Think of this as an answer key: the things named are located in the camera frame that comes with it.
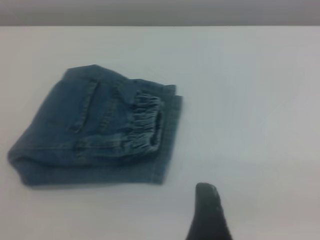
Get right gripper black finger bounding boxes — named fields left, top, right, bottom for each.
left=184, top=182, right=234, bottom=240

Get blue denim shorts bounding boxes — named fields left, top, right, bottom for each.
left=7, top=64, right=184, bottom=187

